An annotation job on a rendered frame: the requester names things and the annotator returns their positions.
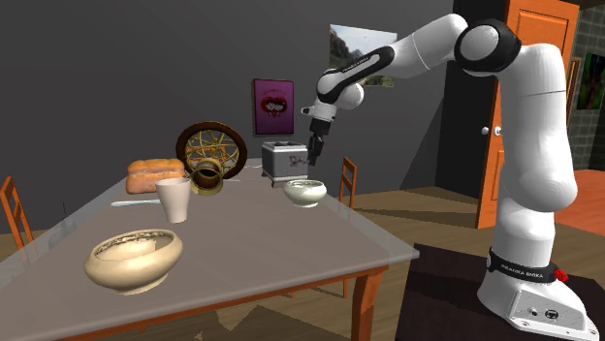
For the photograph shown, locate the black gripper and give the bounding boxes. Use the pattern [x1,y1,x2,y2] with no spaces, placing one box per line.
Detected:
[306,118,333,168]

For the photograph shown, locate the silver toaster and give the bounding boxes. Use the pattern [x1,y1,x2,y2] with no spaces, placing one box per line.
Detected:
[261,140,311,189]

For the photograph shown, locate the small cream bowl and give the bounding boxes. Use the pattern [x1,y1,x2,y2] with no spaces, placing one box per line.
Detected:
[283,179,328,209]

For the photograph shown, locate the orange wooden chair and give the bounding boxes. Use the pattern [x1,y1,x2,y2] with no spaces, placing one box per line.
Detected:
[337,156,359,210]
[0,175,35,252]

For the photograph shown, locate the round brown gold ornament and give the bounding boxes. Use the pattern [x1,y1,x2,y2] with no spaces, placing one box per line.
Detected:
[175,121,248,181]

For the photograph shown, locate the brown cup with gold rim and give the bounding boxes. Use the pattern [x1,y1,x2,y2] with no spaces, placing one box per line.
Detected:
[189,157,225,198]

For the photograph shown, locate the grey table with orange legs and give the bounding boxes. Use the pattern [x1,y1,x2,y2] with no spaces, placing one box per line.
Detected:
[0,158,421,341]

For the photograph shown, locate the beige cup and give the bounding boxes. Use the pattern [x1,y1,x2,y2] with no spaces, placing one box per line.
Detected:
[155,177,193,225]

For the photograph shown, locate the loaf of bread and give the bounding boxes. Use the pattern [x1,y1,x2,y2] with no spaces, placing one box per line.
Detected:
[125,158,187,196]

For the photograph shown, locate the white knife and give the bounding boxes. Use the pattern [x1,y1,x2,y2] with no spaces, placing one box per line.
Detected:
[110,199,162,208]

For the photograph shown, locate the dark robot stand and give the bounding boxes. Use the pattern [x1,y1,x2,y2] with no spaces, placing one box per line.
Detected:
[395,242,605,341]

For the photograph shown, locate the large beige bowl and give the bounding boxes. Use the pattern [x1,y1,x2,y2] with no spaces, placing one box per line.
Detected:
[83,229,184,296]

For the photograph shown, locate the orange door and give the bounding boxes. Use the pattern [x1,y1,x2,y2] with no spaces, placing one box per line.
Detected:
[474,0,581,231]

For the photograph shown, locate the purple wall picture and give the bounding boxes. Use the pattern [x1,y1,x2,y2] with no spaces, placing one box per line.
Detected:
[252,77,296,138]

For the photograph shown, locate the landscape wall picture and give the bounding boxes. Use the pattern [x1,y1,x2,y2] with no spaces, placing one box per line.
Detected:
[329,23,398,89]

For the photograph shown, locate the green framed wall picture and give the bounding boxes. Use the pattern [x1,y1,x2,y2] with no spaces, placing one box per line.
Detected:
[566,52,605,113]

